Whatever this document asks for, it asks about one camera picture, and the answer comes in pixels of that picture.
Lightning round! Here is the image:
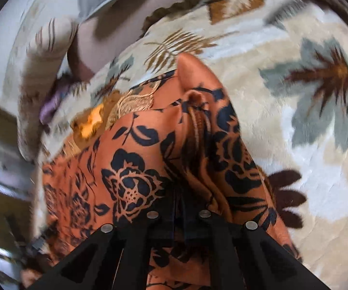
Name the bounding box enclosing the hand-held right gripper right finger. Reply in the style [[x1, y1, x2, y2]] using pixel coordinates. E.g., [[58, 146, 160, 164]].
[[178, 192, 322, 290]]

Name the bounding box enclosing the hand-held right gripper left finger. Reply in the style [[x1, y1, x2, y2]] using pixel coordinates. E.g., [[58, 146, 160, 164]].
[[26, 187, 179, 290]]

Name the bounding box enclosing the orange floral garment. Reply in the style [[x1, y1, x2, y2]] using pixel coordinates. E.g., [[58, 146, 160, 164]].
[[41, 53, 303, 290]]

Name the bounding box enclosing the leaf printed plush blanket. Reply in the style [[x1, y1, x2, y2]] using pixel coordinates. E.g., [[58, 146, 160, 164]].
[[5, 0, 348, 290]]

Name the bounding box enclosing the mustard embroidered cloth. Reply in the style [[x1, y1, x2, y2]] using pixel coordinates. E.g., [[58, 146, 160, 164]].
[[70, 89, 157, 158]]

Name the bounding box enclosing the purple cloth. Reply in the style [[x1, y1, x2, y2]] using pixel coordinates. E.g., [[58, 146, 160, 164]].
[[40, 77, 73, 125]]

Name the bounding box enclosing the striped beige pillow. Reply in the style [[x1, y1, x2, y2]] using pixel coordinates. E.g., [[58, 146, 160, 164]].
[[18, 17, 81, 160]]

